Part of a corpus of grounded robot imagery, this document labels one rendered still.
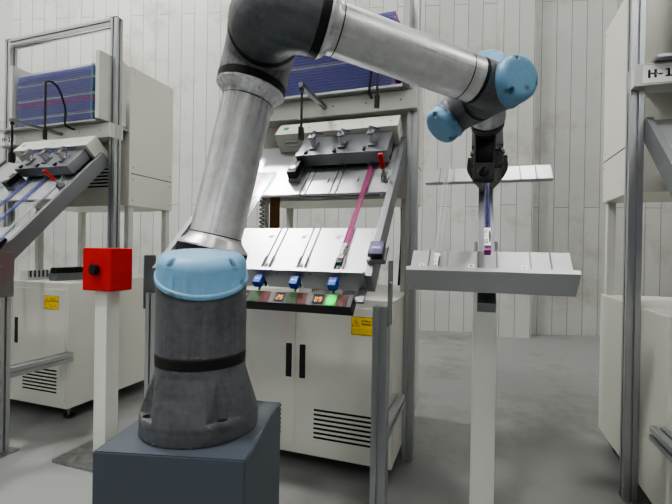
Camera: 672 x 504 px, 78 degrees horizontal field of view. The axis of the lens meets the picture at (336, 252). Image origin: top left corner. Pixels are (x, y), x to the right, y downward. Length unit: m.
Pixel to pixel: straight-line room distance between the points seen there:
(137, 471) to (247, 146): 0.47
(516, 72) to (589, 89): 4.19
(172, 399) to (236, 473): 0.11
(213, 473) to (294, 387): 1.04
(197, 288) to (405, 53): 0.45
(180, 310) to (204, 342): 0.05
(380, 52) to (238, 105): 0.24
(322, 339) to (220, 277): 0.97
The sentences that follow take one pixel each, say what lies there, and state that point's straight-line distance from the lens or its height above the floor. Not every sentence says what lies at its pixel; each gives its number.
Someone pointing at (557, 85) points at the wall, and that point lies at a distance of 4.83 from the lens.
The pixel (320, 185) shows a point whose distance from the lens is 1.46.
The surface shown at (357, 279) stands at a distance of 1.09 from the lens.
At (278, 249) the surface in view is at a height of 0.78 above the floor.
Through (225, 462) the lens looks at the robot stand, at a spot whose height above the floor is 0.55.
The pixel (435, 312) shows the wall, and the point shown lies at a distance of 4.28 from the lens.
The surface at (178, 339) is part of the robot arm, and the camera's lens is 0.54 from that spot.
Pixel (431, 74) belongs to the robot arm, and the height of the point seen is 1.06.
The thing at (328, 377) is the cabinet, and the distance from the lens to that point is 1.50.
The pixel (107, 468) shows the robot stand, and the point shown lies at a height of 0.53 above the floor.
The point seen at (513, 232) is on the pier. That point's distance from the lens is 4.20.
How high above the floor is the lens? 0.78
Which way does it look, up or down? level
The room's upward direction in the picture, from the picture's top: 1 degrees clockwise
